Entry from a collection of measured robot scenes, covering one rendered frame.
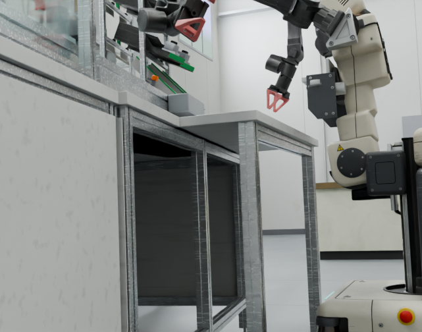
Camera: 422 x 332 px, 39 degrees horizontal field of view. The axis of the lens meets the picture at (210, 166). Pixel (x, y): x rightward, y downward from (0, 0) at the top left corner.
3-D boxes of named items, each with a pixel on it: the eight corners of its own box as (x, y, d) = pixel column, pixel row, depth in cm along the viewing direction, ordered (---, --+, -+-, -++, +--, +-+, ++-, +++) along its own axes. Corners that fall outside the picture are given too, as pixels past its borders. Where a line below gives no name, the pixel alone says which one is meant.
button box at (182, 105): (205, 120, 212) (204, 103, 213) (188, 110, 192) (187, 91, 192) (185, 121, 214) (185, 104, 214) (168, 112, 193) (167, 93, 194)
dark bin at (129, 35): (183, 64, 248) (189, 48, 247) (168, 58, 236) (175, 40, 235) (130, 45, 259) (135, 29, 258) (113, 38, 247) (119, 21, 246)
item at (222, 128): (318, 146, 252) (318, 139, 252) (257, 119, 169) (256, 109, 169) (168, 158, 277) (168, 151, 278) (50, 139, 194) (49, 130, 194)
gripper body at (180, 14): (191, -11, 151) (177, -2, 157) (176, 22, 148) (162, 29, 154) (211, 4, 154) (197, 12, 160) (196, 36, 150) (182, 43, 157)
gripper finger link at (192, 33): (200, -6, 142) (181, 6, 150) (188, 18, 140) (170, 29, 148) (221, 11, 145) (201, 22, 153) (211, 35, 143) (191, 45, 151)
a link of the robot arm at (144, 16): (172, -7, 163) (164, 21, 168) (134, -13, 157) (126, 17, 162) (190, 13, 155) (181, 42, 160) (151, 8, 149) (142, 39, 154)
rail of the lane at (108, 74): (197, 137, 228) (196, 109, 229) (100, 95, 142) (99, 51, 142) (183, 138, 229) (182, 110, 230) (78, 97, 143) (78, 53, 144)
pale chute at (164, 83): (189, 112, 246) (196, 103, 245) (174, 107, 234) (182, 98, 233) (146, 70, 256) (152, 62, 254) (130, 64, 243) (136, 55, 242)
